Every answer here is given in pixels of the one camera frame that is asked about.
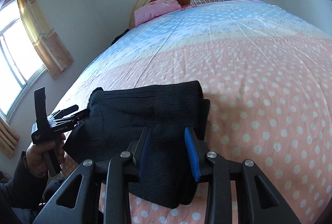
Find black pants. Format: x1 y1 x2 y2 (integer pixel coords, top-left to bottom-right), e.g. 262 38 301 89
64 81 210 209

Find dark sleeved left forearm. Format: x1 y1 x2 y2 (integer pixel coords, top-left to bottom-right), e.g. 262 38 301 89
1 151 48 223

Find person's left hand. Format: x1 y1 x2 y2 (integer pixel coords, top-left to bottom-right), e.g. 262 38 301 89
25 134 66 177

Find lower beige side curtain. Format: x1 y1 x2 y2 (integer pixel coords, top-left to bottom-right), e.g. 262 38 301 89
0 117 20 159

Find beige side window curtain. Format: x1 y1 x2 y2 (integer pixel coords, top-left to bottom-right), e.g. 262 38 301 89
16 0 74 79

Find side window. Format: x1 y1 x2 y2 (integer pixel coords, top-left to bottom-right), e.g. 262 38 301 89
1 0 46 120

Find pink blue polka-dot bedspread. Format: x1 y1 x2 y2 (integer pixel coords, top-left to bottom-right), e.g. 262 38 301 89
57 0 331 223

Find pink pillow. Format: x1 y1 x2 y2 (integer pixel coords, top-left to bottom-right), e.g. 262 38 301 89
134 0 182 27

